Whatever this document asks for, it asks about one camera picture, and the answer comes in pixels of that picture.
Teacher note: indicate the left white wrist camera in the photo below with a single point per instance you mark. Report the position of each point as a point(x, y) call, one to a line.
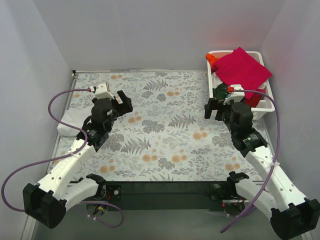
point(101, 91)

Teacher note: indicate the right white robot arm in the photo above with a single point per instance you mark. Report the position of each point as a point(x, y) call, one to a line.
point(289, 211)

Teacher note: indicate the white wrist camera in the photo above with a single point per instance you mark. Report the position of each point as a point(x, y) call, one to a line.
point(101, 91)
point(235, 93)

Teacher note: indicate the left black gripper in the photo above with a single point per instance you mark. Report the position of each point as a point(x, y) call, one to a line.
point(120, 103)

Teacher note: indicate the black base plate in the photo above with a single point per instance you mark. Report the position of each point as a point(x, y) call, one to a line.
point(171, 195)

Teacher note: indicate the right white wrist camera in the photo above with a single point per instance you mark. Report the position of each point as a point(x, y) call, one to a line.
point(235, 93)

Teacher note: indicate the magenta t shirt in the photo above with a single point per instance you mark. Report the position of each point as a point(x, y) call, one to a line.
point(239, 68)

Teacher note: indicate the dark green t shirt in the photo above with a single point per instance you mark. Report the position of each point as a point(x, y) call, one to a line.
point(220, 92)

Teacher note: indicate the white grey t shirt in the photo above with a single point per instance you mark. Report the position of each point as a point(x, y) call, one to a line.
point(216, 81)

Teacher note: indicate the floral table mat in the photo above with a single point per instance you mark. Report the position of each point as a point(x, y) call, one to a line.
point(165, 137)

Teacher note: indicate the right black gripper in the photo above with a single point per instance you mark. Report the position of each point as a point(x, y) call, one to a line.
point(218, 111)

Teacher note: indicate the dark red t shirt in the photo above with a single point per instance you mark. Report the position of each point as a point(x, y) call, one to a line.
point(252, 98)

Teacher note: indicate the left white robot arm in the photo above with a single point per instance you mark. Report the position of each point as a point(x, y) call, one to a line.
point(51, 197)

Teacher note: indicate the white laundry basket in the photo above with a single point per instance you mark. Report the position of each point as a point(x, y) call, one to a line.
point(265, 105)

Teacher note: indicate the orange t shirt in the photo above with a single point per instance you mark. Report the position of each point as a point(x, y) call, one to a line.
point(211, 59)

